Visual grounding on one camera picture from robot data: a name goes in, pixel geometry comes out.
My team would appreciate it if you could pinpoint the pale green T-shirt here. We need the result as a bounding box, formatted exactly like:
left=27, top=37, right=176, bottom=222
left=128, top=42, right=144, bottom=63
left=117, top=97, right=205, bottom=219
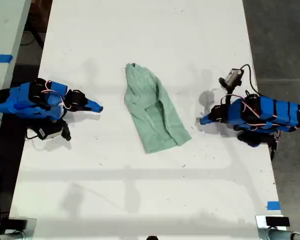
left=124, top=62, right=193, bottom=155

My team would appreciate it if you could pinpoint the black table clamp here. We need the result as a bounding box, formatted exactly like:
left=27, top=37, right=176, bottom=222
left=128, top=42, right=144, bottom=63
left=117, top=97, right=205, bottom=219
left=269, top=133, right=282, bottom=161

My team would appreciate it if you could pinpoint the long blue tape strip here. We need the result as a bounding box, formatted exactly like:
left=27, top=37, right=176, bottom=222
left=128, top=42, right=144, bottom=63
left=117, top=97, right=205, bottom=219
left=0, top=53, right=14, bottom=64

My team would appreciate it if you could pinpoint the white side table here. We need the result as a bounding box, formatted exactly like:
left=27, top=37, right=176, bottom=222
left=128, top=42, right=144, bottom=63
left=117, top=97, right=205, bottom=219
left=0, top=0, right=32, bottom=159

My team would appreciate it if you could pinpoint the short blue tape strip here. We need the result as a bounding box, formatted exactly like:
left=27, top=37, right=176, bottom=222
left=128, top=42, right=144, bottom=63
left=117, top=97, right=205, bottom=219
left=266, top=200, right=282, bottom=211

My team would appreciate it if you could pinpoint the grey metal pipe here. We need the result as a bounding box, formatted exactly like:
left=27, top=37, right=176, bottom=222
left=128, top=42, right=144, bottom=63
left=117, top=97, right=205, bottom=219
left=258, top=226, right=300, bottom=240
left=0, top=230, right=25, bottom=240

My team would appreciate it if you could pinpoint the short black camera stalk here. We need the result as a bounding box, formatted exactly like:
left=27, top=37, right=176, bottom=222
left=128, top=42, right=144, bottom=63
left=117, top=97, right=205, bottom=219
left=218, top=77, right=235, bottom=106
left=60, top=119, right=73, bottom=142

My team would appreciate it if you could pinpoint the black and white camera box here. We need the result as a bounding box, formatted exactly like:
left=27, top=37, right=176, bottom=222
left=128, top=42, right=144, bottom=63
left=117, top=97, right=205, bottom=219
left=37, top=122, right=64, bottom=141
left=225, top=68, right=245, bottom=88

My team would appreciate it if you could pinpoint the black camera cable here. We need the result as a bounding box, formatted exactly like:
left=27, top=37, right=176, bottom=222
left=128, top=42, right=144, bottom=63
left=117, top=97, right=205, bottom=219
left=239, top=63, right=261, bottom=97
left=24, top=126, right=42, bottom=141

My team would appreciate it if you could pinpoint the thin white cable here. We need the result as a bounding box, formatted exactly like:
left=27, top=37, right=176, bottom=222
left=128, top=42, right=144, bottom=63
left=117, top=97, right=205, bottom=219
left=29, top=138, right=45, bottom=151

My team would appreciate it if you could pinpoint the black floor cable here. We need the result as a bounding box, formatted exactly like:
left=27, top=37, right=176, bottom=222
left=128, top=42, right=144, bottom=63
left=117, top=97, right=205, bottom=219
left=19, top=29, right=45, bottom=48

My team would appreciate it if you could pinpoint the silver bracket with black box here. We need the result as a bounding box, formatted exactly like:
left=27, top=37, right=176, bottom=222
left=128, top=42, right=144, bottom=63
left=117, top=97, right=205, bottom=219
left=255, top=215, right=291, bottom=230
left=4, top=217, right=38, bottom=237

